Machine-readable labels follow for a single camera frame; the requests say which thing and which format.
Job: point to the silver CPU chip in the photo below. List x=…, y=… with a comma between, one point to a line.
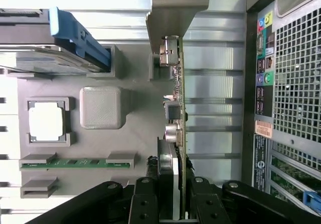
x=46, y=122

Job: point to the green RAM stick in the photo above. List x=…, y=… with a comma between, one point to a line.
x=75, y=164

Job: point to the black regulatory label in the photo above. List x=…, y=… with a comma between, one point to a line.
x=260, y=158

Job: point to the green motherboard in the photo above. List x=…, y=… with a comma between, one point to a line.
x=288, y=168

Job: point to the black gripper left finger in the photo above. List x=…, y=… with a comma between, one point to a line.
x=145, y=204

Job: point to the blue card retention clip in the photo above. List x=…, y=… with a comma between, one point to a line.
x=312, y=200

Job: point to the grey printed parts rack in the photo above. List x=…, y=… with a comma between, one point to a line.
x=100, y=146

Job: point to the grey metal PC case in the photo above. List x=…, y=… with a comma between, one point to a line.
x=283, y=137

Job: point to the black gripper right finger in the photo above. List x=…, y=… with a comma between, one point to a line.
x=208, y=206

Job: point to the orange barcode sticker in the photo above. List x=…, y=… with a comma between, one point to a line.
x=263, y=129

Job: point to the disk drive with blue carrier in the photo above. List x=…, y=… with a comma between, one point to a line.
x=25, y=33

